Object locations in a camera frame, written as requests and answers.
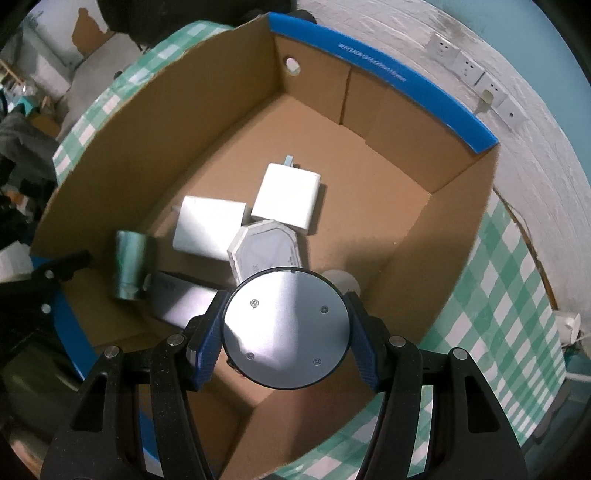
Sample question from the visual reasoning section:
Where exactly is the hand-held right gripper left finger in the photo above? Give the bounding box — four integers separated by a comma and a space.
41, 290, 232, 480

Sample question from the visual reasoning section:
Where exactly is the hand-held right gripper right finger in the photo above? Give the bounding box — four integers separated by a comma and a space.
344, 291, 529, 480

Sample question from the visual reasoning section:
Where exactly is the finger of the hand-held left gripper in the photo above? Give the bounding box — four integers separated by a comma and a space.
0, 250, 93, 333

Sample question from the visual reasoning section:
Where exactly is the white oval earbud case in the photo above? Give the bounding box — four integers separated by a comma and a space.
321, 269, 361, 296

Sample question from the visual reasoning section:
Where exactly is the teal metal cylinder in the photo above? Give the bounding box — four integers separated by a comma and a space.
111, 231, 153, 303

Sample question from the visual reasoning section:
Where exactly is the round grey disc device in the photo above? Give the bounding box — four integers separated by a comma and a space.
222, 267, 355, 391

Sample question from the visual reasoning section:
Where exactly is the white octagonal device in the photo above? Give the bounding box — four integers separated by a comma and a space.
226, 219, 303, 287

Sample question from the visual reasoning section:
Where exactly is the large white wall charger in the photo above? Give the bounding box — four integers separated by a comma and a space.
172, 195, 247, 264

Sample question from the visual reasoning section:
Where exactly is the small white wall charger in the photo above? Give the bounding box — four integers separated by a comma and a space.
250, 154, 322, 234

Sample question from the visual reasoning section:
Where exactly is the blue cardboard box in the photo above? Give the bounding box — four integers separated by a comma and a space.
30, 13, 502, 480

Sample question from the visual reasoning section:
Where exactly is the grey fleece cloth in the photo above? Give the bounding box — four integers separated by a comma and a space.
0, 111, 61, 185

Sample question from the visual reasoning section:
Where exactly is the green checkered tablecloth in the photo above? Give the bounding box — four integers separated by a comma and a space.
51, 23, 566, 480

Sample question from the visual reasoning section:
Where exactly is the white electric kettle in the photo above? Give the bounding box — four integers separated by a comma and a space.
551, 311, 583, 344

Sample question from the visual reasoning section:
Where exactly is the white single-hole wall plate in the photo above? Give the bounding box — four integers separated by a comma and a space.
498, 95, 529, 126

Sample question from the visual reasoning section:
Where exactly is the white wall socket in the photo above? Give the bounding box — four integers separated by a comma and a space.
453, 51, 485, 79
475, 71, 509, 103
426, 33, 459, 61

